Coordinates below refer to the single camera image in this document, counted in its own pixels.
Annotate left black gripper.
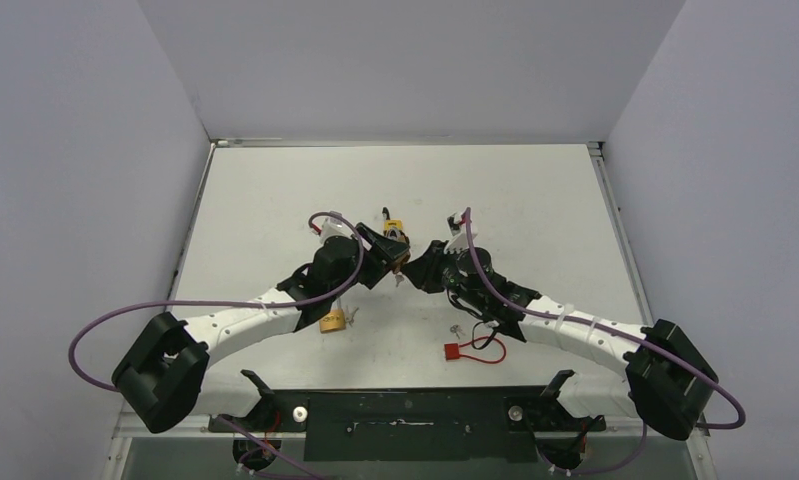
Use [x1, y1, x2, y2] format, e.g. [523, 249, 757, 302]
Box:
[329, 224, 409, 300]

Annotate yellow black padlock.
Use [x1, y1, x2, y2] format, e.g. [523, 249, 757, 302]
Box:
[382, 207, 410, 244]

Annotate brass padlock short shackle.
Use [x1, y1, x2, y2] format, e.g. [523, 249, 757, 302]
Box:
[391, 254, 410, 274]

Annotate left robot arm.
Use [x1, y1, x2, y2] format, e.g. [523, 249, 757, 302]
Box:
[111, 223, 410, 433]

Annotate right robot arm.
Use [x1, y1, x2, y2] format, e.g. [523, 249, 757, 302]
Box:
[401, 241, 718, 440]

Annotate keys beside long-shackle padlock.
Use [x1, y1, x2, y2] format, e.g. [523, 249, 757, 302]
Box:
[344, 306, 359, 328]

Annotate brass padlock long shackle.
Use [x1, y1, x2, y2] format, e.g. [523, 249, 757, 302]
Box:
[318, 308, 347, 334]

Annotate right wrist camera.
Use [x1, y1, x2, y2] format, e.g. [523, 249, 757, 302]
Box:
[444, 212, 475, 254]

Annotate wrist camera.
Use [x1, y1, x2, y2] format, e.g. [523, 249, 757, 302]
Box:
[444, 212, 475, 254]
[308, 212, 352, 243]

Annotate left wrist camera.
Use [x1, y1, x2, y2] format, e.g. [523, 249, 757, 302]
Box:
[308, 212, 352, 243]

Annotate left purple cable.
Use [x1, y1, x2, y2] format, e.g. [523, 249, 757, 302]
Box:
[68, 211, 366, 480]

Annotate purple cable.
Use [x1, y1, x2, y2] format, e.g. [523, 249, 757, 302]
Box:
[68, 211, 366, 480]
[461, 207, 747, 477]

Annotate red cable lock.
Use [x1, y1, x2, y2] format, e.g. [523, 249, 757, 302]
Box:
[442, 335, 508, 365]

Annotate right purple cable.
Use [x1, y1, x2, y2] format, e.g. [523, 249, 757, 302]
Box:
[461, 207, 747, 477]

